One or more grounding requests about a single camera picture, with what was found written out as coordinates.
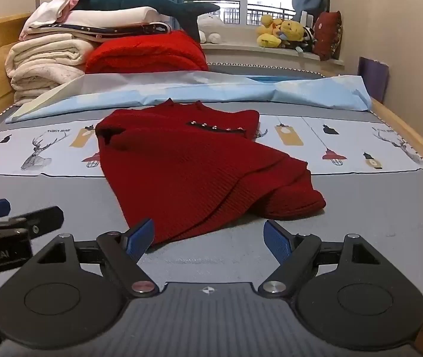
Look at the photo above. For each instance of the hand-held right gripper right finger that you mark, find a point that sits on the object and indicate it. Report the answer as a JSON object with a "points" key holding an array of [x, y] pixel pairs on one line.
{"points": [[277, 241]]}

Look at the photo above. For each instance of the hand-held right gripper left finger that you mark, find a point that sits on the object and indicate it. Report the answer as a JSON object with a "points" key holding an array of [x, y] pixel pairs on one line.
{"points": [[141, 238]]}

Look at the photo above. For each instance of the red knitted sweater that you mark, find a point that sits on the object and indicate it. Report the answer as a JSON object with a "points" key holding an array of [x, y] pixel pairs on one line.
{"points": [[196, 163]]}

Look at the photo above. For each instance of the grey printed bed mat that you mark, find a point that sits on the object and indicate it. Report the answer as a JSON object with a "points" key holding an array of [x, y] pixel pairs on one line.
{"points": [[363, 208]]}

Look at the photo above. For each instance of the cream folded blanket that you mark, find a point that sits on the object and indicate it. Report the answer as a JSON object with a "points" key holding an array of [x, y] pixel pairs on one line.
{"points": [[44, 59]]}

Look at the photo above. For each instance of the light blue sheet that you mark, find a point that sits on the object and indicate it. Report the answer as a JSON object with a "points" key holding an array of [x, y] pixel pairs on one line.
{"points": [[204, 91]]}

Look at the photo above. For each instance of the red fluffy blanket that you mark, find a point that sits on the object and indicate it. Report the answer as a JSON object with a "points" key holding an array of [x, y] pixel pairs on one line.
{"points": [[144, 54]]}

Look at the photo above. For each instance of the window sill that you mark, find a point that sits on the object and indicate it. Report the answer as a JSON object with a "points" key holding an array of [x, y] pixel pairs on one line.
{"points": [[241, 50]]}

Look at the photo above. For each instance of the dark striped plush toy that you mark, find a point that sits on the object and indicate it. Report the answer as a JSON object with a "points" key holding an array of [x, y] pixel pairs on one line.
{"points": [[308, 37]]}

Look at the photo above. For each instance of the white folded cloth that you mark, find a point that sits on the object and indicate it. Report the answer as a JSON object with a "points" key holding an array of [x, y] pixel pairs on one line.
{"points": [[53, 9]]}

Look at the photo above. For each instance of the yellow plush toy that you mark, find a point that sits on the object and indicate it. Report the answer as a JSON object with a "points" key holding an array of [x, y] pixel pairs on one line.
{"points": [[292, 31], [269, 31]]}

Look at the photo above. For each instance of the white quilt with dark trim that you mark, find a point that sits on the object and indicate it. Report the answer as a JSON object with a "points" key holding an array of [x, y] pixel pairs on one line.
{"points": [[114, 20]]}

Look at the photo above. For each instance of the red cushion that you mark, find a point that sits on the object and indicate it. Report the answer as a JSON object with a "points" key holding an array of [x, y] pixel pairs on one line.
{"points": [[326, 35]]}

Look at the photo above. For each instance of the white seal plush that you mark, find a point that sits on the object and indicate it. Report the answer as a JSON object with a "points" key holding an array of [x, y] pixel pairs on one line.
{"points": [[209, 26]]}

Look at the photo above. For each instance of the blue shark plush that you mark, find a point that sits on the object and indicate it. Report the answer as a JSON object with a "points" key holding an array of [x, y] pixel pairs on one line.
{"points": [[137, 2]]}

